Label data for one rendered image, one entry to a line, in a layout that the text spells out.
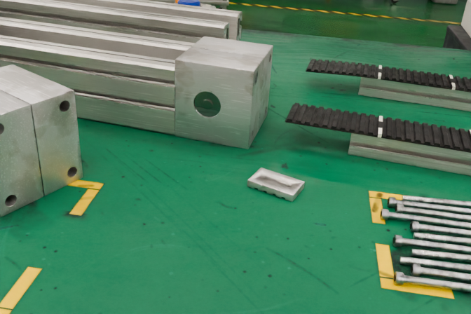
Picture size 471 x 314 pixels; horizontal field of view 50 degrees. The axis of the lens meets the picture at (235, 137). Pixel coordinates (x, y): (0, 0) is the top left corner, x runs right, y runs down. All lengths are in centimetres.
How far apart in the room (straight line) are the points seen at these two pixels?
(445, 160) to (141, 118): 35
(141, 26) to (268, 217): 43
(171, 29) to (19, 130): 36
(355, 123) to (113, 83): 28
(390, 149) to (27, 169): 38
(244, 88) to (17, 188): 25
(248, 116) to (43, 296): 28
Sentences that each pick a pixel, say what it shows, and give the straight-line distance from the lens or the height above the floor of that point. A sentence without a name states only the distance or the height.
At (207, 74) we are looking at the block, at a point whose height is 86.
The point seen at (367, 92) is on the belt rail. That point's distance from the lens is 77.
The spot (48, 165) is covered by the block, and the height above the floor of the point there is 81.
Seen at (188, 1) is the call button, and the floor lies 85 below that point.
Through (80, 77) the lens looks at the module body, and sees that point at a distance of 63.
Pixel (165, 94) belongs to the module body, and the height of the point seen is 83.
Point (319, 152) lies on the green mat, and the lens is 59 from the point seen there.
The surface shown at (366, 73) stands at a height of 81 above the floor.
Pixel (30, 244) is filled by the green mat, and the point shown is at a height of 78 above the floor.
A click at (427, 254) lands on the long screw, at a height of 79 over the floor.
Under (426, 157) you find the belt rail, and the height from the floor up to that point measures 79.
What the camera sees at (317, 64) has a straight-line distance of 78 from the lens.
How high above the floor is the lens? 106
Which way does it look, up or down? 27 degrees down
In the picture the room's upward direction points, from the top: 3 degrees clockwise
